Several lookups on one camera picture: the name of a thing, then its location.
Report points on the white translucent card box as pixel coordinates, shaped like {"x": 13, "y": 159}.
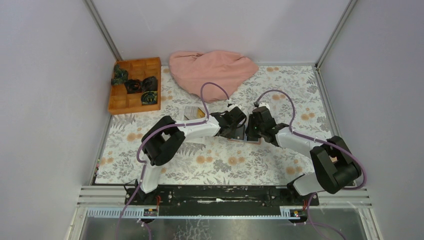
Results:
{"x": 200, "y": 140}

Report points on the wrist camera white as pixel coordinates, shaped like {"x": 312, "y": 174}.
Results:
{"x": 264, "y": 104}
{"x": 232, "y": 106}

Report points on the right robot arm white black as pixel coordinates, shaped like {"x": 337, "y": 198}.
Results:
{"x": 334, "y": 166}

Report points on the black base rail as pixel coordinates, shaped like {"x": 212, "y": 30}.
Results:
{"x": 217, "y": 201}

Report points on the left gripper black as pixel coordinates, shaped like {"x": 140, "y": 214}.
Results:
{"x": 231, "y": 135}

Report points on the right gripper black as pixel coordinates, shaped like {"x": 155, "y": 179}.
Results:
{"x": 249, "y": 132}

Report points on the black rolled sock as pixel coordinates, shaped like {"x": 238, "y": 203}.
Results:
{"x": 149, "y": 84}
{"x": 133, "y": 86}

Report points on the green patterned rolled sock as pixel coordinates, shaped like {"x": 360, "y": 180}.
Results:
{"x": 120, "y": 76}

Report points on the pink cloth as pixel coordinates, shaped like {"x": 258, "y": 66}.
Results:
{"x": 227, "y": 69}

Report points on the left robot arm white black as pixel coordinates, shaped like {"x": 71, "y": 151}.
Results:
{"x": 163, "y": 140}

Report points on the brown leather card holder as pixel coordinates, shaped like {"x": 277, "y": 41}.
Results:
{"x": 240, "y": 136}

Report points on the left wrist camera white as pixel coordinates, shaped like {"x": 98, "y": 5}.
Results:
{"x": 232, "y": 106}

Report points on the black rolled sock right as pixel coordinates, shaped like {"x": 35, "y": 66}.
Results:
{"x": 149, "y": 84}

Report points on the dark patterned rolled sock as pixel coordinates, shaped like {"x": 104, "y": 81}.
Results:
{"x": 149, "y": 98}

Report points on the black rolled sock left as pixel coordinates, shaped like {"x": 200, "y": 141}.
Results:
{"x": 133, "y": 86}

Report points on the floral table mat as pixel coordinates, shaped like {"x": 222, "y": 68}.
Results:
{"x": 290, "y": 91}

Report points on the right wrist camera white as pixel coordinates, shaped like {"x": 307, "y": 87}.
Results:
{"x": 264, "y": 104}

